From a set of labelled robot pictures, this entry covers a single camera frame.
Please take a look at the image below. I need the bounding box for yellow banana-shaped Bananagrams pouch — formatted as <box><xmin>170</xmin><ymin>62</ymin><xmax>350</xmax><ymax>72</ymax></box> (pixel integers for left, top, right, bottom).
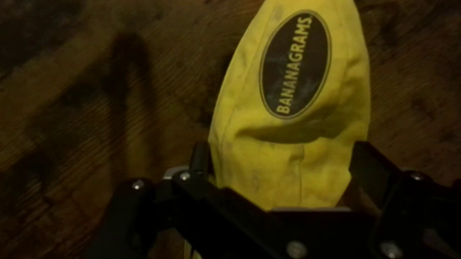
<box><xmin>183</xmin><ymin>0</ymin><xmax>373</xmax><ymax>259</ymax></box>

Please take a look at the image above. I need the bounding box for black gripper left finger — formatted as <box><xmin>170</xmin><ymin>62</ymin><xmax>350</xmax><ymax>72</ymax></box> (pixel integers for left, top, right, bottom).
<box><xmin>88</xmin><ymin>141</ymin><xmax>272</xmax><ymax>259</ymax></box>

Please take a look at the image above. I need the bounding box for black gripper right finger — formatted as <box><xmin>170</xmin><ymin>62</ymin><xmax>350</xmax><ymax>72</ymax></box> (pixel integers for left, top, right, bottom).
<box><xmin>349</xmin><ymin>139</ymin><xmax>461</xmax><ymax>259</ymax></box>

